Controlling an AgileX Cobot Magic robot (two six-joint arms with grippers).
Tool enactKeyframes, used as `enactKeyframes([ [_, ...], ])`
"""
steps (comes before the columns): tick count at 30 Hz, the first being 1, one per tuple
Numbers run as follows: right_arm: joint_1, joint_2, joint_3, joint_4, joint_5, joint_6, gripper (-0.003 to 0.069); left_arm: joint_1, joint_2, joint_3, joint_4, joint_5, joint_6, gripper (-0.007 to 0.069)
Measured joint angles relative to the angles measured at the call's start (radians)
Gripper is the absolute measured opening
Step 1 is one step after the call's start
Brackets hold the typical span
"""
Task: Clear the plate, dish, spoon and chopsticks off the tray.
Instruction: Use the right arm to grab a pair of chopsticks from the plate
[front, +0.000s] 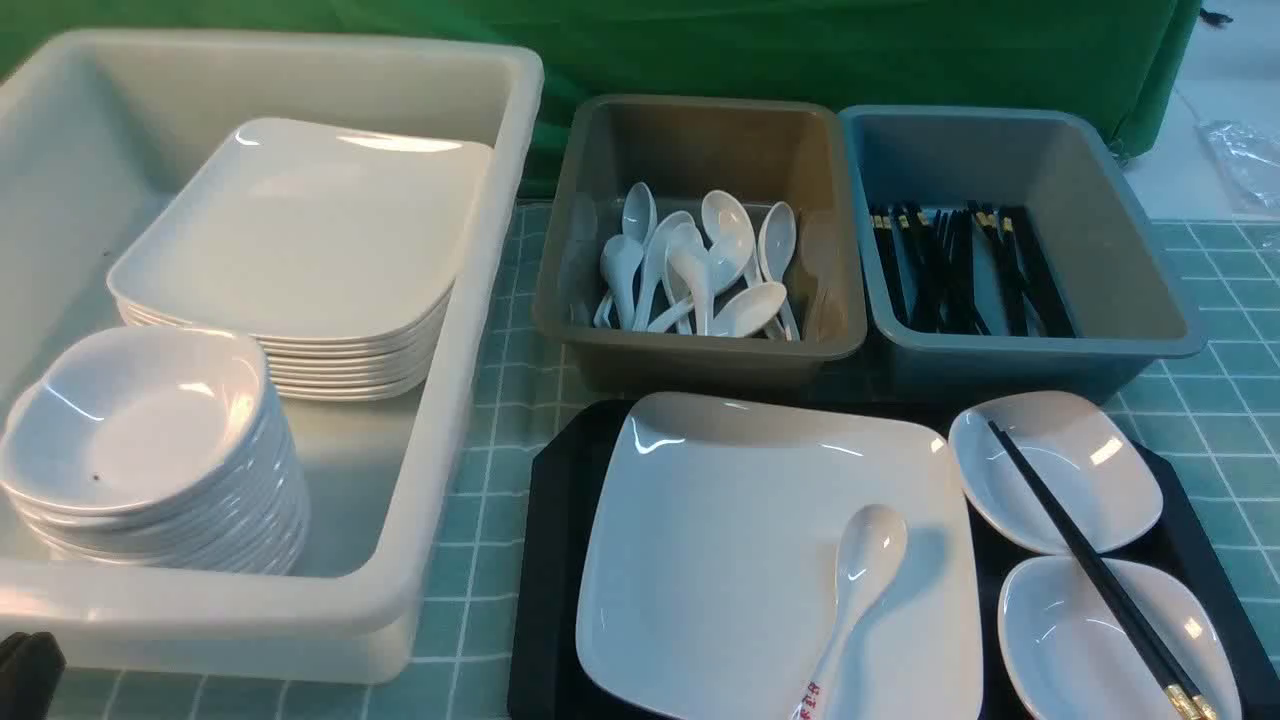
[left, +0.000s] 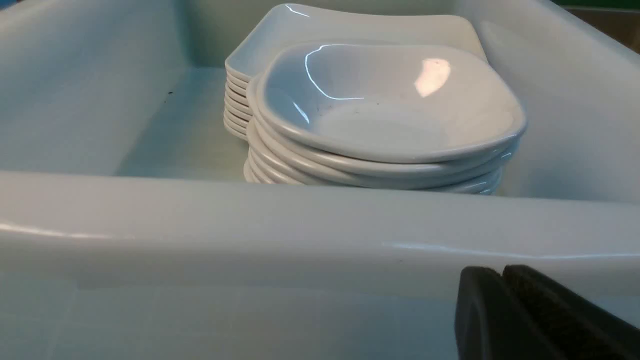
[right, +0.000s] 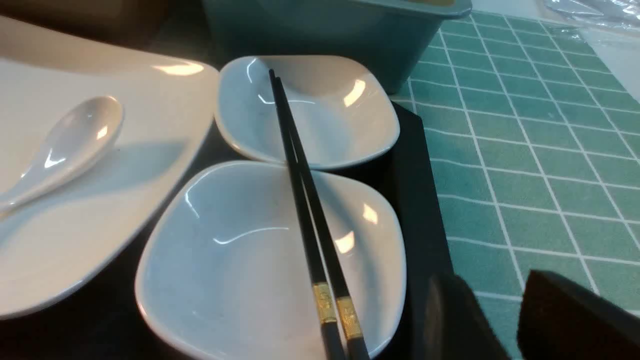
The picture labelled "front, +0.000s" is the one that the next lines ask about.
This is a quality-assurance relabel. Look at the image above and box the white square rice plate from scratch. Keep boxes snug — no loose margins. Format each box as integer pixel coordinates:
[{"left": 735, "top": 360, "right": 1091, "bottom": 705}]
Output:
[{"left": 575, "top": 392, "right": 984, "bottom": 719}]

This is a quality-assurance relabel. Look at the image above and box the white ceramic soup spoon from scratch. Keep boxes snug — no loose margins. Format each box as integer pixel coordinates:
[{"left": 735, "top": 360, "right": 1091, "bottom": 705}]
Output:
[{"left": 790, "top": 503, "right": 909, "bottom": 719}]

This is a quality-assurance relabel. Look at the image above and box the white small dish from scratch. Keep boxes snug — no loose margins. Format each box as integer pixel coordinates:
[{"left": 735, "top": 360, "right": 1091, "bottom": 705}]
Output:
[
  {"left": 997, "top": 556, "right": 1243, "bottom": 719},
  {"left": 948, "top": 391, "right": 1164, "bottom": 555}
]

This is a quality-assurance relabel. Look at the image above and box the black chopstick pair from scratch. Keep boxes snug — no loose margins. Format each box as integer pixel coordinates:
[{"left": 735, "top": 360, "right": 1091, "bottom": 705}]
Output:
[{"left": 987, "top": 421, "right": 1219, "bottom": 719}]

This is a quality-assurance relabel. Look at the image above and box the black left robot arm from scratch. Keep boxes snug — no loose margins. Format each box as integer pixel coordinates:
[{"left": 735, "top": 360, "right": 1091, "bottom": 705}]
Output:
[{"left": 1, "top": 632, "right": 67, "bottom": 719}]

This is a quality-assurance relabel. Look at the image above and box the pile of white spoons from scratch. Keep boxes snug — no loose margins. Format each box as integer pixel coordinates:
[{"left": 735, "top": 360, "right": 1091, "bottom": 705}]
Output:
[{"left": 591, "top": 182, "right": 803, "bottom": 341}]

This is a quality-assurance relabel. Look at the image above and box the olive brown plastic bin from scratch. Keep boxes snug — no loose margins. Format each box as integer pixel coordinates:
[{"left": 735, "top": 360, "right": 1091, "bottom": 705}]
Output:
[{"left": 532, "top": 94, "right": 868, "bottom": 395}]

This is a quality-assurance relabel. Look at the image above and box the stack of white square plates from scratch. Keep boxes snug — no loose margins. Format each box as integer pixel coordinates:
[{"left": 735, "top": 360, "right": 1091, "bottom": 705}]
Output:
[{"left": 106, "top": 117, "right": 493, "bottom": 402}]

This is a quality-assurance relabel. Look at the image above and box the black serving tray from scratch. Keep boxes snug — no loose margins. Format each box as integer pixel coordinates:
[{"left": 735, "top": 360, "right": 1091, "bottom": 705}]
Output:
[{"left": 507, "top": 397, "right": 1279, "bottom": 719}]

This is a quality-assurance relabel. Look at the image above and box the pile of black chopsticks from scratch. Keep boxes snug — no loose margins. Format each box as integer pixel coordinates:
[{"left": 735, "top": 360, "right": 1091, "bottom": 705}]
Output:
[{"left": 869, "top": 201, "right": 1079, "bottom": 338}]

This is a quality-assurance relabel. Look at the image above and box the blue grey plastic bin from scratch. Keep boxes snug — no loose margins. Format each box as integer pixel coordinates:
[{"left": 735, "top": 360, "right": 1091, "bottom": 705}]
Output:
[{"left": 838, "top": 105, "right": 1204, "bottom": 404}]

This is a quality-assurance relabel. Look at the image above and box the stack of white small bowls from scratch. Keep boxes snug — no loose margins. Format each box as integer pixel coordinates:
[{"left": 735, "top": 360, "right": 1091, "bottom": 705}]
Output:
[{"left": 3, "top": 327, "right": 312, "bottom": 575}]

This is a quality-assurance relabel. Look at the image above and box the green cloth backdrop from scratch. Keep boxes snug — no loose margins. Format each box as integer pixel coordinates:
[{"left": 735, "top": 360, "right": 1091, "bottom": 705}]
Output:
[{"left": 3, "top": 1, "right": 1201, "bottom": 199}]

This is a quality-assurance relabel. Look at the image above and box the green checkered table mat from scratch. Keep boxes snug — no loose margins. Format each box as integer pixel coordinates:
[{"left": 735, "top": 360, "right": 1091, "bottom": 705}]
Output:
[{"left": 47, "top": 202, "right": 1279, "bottom": 719}]

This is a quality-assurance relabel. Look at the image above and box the large white plastic tub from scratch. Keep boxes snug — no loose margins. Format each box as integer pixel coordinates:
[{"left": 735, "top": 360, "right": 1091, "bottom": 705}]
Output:
[{"left": 3, "top": 29, "right": 543, "bottom": 684}]

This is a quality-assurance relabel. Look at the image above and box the clear plastic bag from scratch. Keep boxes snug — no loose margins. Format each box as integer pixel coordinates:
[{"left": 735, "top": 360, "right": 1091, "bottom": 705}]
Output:
[{"left": 1197, "top": 120, "right": 1279, "bottom": 217}]

